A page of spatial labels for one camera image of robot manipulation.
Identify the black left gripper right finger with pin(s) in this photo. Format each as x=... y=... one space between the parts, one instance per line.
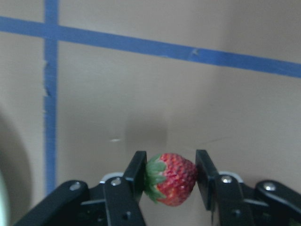
x=206 y=176

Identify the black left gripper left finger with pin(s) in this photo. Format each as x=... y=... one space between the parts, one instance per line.
x=134 y=174

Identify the light green plate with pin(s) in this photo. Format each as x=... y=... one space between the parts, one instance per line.
x=5 y=212

